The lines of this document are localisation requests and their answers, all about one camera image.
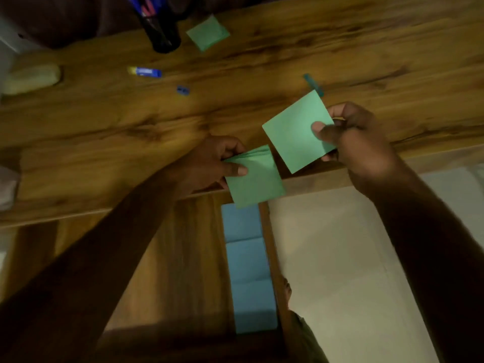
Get dark brown chair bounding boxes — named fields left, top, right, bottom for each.
left=0, top=0, right=141, bottom=50

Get person's left hand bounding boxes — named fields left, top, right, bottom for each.
left=178, top=136, right=249, bottom=195

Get person's foot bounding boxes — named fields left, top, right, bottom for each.
left=283, top=279, right=294, bottom=311

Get person's right forearm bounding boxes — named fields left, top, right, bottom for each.
left=359, top=157, right=484, bottom=363

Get blue glue stick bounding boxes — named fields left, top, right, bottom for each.
left=127, top=66, right=163, bottom=78

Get person's right hand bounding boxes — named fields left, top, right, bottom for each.
left=312, top=102, right=402, bottom=196

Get blue and pink pens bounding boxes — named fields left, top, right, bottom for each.
left=126, top=0, right=168, bottom=18

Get single green paper square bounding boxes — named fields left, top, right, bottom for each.
left=262, top=90, right=337, bottom=174

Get person's olive trouser leg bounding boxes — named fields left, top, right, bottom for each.
left=289, top=310, right=330, bottom=363

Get wooden desk cabinet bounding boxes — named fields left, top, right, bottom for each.
left=0, top=192, right=292, bottom=363

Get blue floor mat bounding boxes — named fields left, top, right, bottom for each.
left=221, top=203, right=279, bottom=335

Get pale yellow eraser block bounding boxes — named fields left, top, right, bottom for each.
left=2, top=64, right=62, bottom=96

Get green paper sheets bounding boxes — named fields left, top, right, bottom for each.
left=223, top=144, right=287, bottom=209

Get person's left forearm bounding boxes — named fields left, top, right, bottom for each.
left=0, top=162, right=194, bottom=363

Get black pen holder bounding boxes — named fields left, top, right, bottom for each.
left=138, top=0, right=182, bottom=54

